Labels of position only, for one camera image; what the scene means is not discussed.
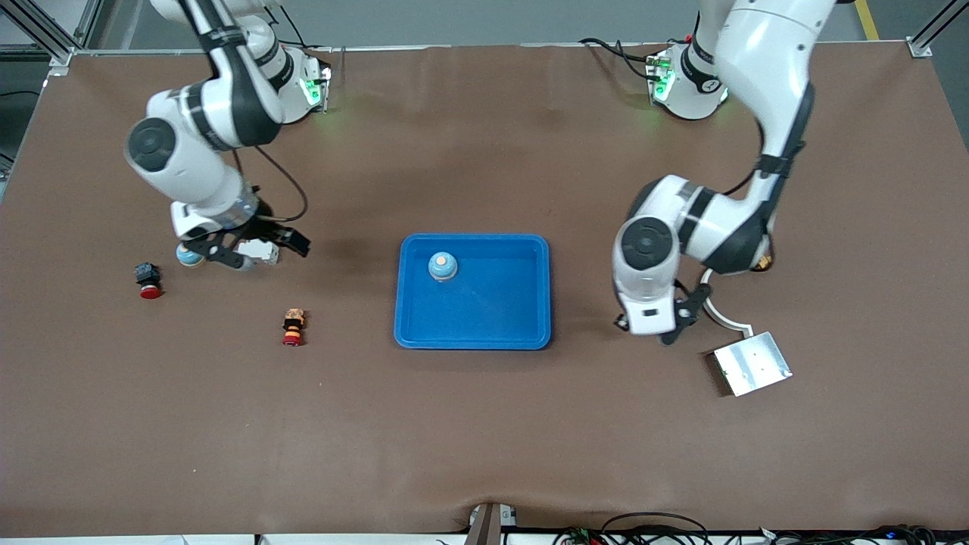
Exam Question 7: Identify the white plastic connector block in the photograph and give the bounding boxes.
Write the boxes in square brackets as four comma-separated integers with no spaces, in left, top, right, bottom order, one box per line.
[237,238,280,266]

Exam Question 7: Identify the red button black base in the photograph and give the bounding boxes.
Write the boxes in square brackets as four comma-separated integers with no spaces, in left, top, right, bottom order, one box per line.
[134,261,163,301]

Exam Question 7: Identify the silver metal box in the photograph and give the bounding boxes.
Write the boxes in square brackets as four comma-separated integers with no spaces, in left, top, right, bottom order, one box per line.
[710,331,793,397]

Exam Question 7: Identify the blue plastic tray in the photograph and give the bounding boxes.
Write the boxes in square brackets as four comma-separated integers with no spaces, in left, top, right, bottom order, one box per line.
[393,232,553,351]

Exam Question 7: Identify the white curved plastic bracket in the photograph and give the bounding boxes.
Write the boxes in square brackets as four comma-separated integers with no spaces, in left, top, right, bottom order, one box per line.
[698,269,755,338]

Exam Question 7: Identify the black cable loop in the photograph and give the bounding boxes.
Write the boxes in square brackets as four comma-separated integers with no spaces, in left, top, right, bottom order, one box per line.
[602,512,710,545]

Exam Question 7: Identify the grey table edge bracket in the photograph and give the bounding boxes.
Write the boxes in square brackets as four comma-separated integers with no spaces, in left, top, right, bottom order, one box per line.
[463,502,518,545]

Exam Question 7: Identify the black base cables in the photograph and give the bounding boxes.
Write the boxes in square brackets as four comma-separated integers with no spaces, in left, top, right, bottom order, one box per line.
[579,36,659,81]

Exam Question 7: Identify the aluminium frame post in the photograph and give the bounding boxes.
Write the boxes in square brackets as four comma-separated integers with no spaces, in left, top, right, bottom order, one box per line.
[0,0,103,67]
[906,0,969,58]

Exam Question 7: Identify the black cable bundle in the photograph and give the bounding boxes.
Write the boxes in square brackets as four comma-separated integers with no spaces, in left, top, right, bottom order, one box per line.
[757,524,943,545]

